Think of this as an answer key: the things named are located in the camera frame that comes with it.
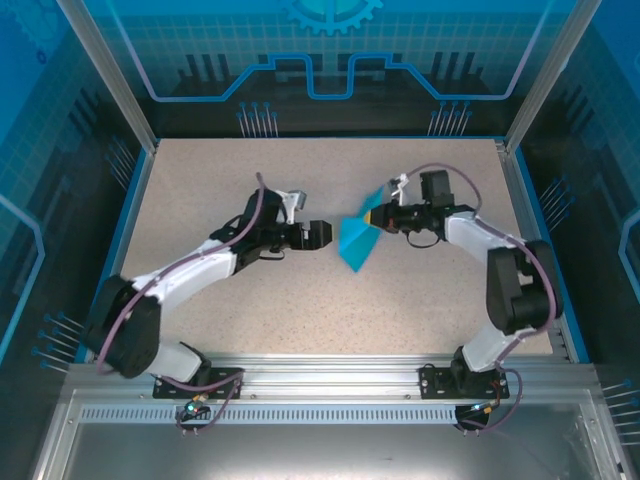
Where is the blue paper sheet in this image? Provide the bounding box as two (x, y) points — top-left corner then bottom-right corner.
(337, 182), (391, 274)

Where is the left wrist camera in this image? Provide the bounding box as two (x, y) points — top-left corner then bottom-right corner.
(279, 188), (308, 211)

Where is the aluminium mounting rail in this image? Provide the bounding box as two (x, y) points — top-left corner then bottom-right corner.
(64, 351), (601, 401)

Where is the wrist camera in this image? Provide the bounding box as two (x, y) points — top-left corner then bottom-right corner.
(279, 188), (308, 211)
(383, 173), (412, 204)

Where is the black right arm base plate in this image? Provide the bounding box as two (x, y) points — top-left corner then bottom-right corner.
(418, 363), (511, 401)

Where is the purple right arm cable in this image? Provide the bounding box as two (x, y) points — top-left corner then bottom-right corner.
(402, 162), (560, 434)

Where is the aluminium frame post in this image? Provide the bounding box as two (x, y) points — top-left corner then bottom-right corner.
(502, 0), (604, 154)
(55, 0), (160, 152)

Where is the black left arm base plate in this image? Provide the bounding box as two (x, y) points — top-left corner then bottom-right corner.
(152, 366), (245, 401)

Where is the blue printed gear panel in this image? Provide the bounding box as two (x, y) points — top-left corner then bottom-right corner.
(107, 0), (559, 140)

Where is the aluminium side rail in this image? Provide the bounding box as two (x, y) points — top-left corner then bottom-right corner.
(492, 139), (574, 364)

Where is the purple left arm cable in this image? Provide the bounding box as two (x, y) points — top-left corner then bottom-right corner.
(96, 172), (247, 434)

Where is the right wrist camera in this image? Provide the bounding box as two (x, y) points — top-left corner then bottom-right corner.
(383, 173), (412, 204)

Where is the slotted grey cable duct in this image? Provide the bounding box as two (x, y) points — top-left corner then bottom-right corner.
(78, 405), (589, 427)

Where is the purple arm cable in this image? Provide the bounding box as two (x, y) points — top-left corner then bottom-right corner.
(402, 162), (560, 434)
(96, 172), (247, 434)

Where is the grey metal bench plate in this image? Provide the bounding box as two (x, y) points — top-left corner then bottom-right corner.
(27, 389), (631, 480)

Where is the blue printed side panel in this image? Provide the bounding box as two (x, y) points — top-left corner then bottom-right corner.
(514, 0), (640, 451)
(0, 0), (151, 480)

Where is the cable connector with green light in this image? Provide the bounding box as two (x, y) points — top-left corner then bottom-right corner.
(180, 393), (211, 417)
(464, 399), (502, 417)

